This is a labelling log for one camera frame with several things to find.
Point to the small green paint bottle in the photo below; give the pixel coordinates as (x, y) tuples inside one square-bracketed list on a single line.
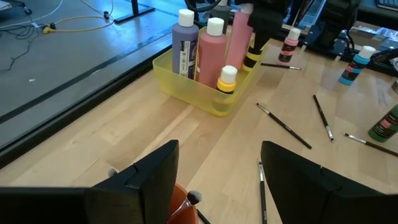
[(385, 124)]

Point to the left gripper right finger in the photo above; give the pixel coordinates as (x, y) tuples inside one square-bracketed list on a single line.
[(295, 186)]

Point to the small pink paint bottle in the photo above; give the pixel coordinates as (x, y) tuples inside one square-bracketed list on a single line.
[(287, 51)]

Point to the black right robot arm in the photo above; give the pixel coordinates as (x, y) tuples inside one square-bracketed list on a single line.
[(335, 18)]

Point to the small light blue paint bottle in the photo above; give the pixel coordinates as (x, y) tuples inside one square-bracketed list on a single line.
[(354, 67)]

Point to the small ochre paint bottle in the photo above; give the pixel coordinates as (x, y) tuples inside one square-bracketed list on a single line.
[(228, 74)]

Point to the small bright yellow paint bottle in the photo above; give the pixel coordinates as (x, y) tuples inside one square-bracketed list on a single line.
[(252, 57)]

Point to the large rose paint bottle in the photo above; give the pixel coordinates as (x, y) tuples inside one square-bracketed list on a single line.
[(211, 56)]

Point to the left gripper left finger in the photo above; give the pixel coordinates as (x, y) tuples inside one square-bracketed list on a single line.
[(149, 193)]

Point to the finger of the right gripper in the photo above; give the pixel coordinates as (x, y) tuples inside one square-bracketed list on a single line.
[(261, 40)]

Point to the yellow translucent plastic bin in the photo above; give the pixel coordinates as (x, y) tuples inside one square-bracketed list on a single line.
[(186, 90)]

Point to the orange plastic cup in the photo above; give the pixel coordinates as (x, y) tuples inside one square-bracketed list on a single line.
[(177, 193)]

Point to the black paintbrush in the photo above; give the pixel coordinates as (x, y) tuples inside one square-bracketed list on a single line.
[(202, 216), (373, 145), (322, 116), (263, 193), (194, 196), (284, 126), (280, 66)]

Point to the large purple paint bottle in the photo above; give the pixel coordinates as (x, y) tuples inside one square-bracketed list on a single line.
[(183, 40)]

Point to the large gray paint bottle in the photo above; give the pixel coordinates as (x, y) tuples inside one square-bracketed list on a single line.
[(221, 17)]

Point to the large light pink paint bottle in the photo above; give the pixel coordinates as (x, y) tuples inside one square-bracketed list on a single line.
[(239, 40)]

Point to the metal floor bar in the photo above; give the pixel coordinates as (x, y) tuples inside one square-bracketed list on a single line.
[(133, 14)]

